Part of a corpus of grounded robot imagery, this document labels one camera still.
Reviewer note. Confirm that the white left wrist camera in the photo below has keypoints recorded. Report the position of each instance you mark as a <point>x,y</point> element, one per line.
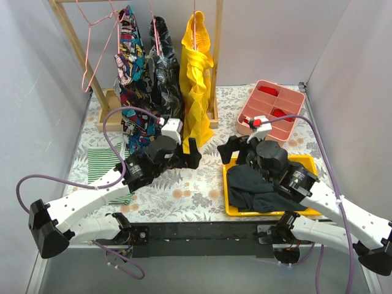
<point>172,128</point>

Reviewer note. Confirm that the red cloth middle compartment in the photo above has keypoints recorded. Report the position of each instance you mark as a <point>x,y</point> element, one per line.
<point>280,113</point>

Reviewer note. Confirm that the dark leaf print shorts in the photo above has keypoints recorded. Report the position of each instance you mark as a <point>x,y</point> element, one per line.
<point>166,97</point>

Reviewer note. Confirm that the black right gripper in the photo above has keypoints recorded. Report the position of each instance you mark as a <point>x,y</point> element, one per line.
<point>241,150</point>

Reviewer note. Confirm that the yellow shorts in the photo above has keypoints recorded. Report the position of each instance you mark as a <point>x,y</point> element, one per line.
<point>195,82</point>

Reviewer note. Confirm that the green striped shirt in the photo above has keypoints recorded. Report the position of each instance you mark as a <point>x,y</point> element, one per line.
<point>101,160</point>

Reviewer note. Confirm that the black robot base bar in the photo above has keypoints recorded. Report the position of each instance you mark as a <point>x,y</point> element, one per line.
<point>194,239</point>

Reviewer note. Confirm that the dark navy garment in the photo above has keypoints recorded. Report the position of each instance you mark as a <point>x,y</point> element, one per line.
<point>248,191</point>

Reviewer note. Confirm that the red cloth upper compartment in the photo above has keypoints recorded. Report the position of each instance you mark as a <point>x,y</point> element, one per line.
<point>268,90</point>

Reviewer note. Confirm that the yellow plastic tray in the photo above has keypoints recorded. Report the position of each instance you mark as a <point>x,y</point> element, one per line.
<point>306,160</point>

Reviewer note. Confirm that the floral table cloth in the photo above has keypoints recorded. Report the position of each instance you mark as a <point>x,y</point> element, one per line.
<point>186,194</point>

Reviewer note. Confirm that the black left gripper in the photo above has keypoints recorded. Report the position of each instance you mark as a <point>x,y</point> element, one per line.
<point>182,156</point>

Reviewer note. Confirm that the pink hanger with yellow shorts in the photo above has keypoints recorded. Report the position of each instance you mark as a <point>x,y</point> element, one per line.
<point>194,36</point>

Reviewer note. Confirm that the wooden clothes rack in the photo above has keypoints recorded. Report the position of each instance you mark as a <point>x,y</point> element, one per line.
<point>106,97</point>

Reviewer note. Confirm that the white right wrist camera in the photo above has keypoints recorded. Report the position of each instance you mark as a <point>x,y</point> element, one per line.
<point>260,128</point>

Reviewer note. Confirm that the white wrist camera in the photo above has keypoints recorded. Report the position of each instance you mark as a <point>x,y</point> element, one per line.
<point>260,128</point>
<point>172,128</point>

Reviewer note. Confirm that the pink divided organiser box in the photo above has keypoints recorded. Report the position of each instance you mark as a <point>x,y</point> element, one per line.
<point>260,103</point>

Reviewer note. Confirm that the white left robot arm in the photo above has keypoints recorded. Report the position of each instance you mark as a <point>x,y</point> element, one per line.
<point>57,224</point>

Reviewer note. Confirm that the colourful comic print shorts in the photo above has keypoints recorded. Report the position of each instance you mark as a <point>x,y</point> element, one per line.
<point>133,84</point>

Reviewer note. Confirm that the pink hanger with dark shorts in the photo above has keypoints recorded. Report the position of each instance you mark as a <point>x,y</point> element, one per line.
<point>156,37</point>

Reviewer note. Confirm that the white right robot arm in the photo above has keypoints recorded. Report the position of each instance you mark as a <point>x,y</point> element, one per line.
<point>353,229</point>

